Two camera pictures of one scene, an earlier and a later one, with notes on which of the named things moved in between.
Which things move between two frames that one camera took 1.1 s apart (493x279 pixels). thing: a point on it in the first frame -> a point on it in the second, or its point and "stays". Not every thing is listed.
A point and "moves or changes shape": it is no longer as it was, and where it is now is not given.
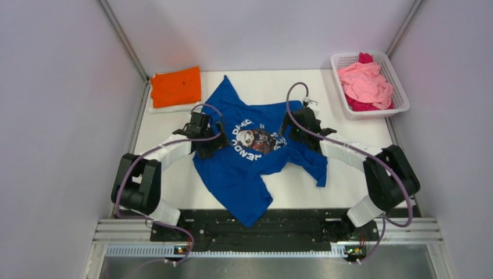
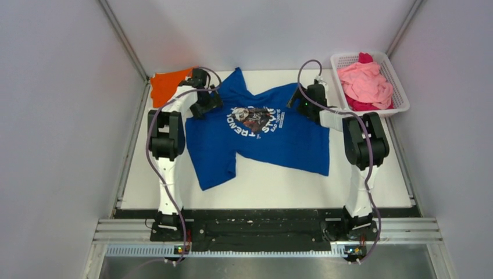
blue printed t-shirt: [234, 174] moves or changes shape
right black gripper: [284, 125] -> [299, 95]
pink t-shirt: [364, 82] stays
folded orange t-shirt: [175, 88] stays
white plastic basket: [400, 99] stays
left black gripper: [218, 143] -> [213, 102]
